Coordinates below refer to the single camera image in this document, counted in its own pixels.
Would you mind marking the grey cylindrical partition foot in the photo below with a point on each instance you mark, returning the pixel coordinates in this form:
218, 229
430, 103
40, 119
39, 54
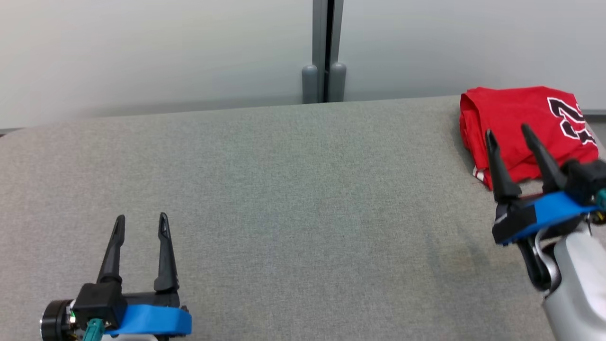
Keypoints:
337, 83
310, 85

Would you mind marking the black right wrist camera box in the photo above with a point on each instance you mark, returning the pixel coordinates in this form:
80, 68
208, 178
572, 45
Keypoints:
587, 180

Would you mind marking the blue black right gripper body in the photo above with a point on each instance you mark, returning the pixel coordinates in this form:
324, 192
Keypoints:
535, 215

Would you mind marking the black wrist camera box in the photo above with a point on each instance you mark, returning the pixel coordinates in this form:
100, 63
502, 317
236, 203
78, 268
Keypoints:
587, 180
99, 303

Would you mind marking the grey partition post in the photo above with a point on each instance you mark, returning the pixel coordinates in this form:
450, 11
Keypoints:
320, 33

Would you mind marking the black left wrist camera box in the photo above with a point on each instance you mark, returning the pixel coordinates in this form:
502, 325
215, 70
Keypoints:
99, 303

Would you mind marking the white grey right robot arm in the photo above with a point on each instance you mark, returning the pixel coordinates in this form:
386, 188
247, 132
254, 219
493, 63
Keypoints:
577, 284

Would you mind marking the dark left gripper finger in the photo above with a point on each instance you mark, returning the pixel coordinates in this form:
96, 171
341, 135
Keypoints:
113, 260
165, 265

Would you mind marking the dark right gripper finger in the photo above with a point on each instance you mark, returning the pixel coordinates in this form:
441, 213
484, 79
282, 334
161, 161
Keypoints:
503, 180
547, 170

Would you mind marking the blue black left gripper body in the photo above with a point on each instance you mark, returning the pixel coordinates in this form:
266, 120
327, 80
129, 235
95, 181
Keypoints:
151, 319

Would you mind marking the red jersey with white trim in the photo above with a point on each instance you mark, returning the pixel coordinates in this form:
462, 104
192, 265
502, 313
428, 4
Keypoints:
511, 113

